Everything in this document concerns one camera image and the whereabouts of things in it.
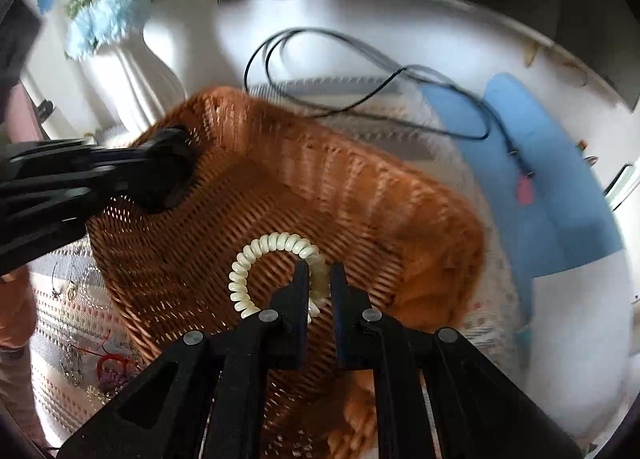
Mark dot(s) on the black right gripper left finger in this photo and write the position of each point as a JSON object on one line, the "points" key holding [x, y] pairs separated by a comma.
{"points": [[205, 396]]}

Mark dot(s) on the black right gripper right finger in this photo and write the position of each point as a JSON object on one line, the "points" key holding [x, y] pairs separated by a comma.
{"points": [[436, 395]]}

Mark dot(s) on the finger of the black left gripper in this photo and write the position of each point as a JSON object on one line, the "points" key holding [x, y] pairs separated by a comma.
{"points": [[50, 189]]}

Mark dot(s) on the brown wicker basket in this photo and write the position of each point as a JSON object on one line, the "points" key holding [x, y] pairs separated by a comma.
{"points": [[413, 244]]}

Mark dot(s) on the left hand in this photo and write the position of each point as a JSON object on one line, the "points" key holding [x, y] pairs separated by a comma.
{"points": [[18, 323]]}

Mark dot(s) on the white ribbed vase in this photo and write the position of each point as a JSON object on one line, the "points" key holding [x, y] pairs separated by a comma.
{"points": [[133, 82]]}

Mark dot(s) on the striped woven table mat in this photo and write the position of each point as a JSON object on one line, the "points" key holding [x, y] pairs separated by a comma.
{"points": [[82, 354]]}

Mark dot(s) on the white folded cloth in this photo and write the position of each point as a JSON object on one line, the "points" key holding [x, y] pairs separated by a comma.
{"points": [[581, 334]]}

